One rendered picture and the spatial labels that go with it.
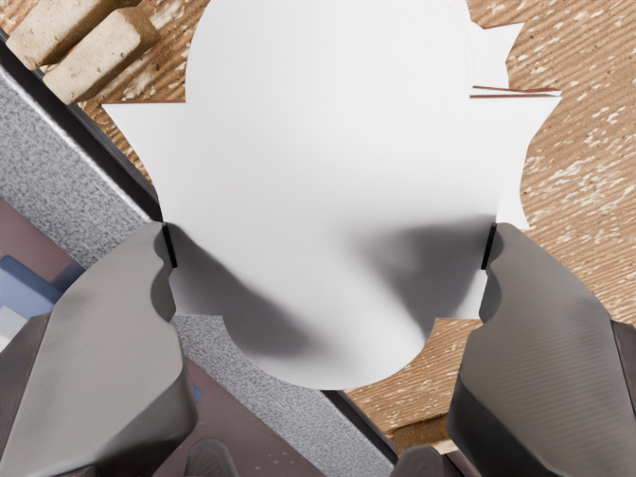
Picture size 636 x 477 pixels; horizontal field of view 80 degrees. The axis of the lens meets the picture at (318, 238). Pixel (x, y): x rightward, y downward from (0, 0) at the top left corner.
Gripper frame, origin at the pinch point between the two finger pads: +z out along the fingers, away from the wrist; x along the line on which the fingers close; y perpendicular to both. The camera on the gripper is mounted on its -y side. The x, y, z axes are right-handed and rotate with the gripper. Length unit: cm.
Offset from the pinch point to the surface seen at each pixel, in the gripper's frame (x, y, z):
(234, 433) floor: -53, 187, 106
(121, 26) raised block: -9.7, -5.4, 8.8
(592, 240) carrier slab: 17.5, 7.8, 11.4
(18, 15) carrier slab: -16.5, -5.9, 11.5
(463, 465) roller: 14.8, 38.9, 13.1
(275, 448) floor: -32, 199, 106
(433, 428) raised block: 9.4, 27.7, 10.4
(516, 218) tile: 10.5, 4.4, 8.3
